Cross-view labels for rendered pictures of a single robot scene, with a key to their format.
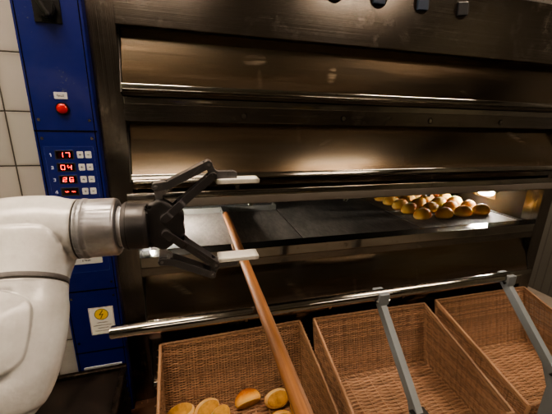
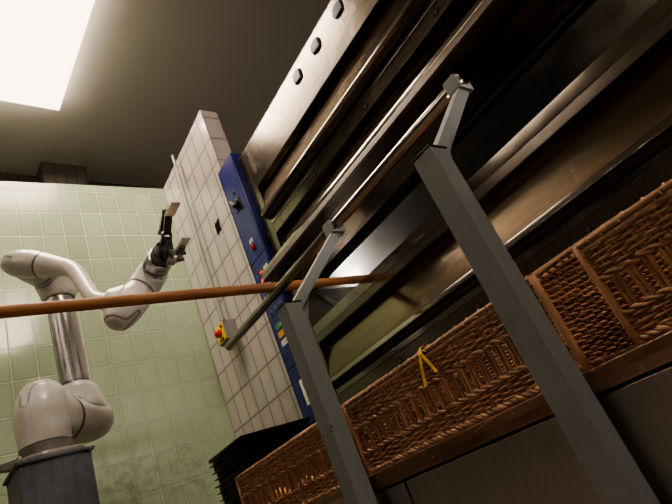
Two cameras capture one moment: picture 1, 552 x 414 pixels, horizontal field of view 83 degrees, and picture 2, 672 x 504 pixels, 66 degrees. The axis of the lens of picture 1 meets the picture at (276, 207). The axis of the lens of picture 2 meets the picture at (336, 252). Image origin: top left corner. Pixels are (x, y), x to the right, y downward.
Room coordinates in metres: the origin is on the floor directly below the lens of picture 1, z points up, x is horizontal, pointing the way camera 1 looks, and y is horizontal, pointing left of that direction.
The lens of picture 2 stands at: (0.24, -1.36, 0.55)
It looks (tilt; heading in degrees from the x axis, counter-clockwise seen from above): 24 degrees up; 62
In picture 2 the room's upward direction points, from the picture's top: 24 degrees counter-clockwise
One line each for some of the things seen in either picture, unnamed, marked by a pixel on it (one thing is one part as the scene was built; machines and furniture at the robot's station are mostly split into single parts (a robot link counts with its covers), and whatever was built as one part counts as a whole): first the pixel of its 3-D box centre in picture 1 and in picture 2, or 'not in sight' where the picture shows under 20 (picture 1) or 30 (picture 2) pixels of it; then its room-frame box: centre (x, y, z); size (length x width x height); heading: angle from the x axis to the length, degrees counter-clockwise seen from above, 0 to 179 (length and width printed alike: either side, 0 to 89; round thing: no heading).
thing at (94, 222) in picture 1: (103, 227); (158, 261); (0.45, 0.26, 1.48); 0.09 x 0.06 x 0.09; 16
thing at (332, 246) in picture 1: (369, 239); (477, 185); (1.24, -0.40, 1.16); 1.80 x 0.06 x 0.04; 106
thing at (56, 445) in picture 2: not in sight; (40, 457); (-0.01, 0.56, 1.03); 0.22 x 0.18 x 0.06; 20
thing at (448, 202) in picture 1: (418, 198); not in sight; (1.80, -0.84, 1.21); 0.61 x 0.48 x 0.06; 16
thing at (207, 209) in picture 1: (220, 200); not in sight; (1.68, 0.31, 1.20); 0.55 x 0.36 x 0.03; 106
